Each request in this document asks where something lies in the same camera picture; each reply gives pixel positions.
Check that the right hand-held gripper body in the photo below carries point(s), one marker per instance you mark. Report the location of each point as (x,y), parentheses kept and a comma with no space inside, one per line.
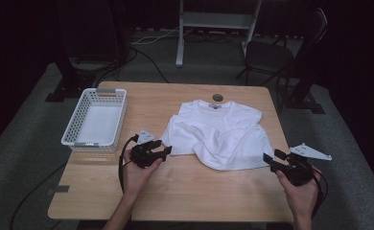
(298,171)

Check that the small round brown object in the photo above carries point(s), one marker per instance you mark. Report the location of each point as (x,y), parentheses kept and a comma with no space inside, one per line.
(217,97)

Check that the person's right hand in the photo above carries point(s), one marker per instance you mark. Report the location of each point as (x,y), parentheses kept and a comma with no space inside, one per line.
(300,198)

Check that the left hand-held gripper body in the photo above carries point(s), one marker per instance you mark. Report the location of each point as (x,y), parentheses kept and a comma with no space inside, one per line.
(143,155)

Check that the white t-shirt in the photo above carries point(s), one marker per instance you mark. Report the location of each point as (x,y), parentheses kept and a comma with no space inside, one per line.
(220,134)

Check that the white perforated plastic basket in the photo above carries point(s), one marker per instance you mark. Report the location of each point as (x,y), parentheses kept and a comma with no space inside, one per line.
(97,123)

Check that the large black stand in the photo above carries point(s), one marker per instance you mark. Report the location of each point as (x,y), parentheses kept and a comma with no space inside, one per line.
(89,35)

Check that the black stand foot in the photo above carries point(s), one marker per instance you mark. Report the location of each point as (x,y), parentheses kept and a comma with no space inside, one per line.
(306,102)

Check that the grey tape strip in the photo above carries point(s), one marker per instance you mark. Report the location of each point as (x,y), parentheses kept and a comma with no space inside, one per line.
(58,189)

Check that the black chair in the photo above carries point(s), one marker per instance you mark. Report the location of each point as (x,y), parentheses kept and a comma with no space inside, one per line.
(268,56)

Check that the white metal stand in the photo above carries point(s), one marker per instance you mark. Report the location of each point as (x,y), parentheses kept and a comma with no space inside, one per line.
(215,19)

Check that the person's left hand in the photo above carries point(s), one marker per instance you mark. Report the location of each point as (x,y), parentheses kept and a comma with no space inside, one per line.
(135,179)

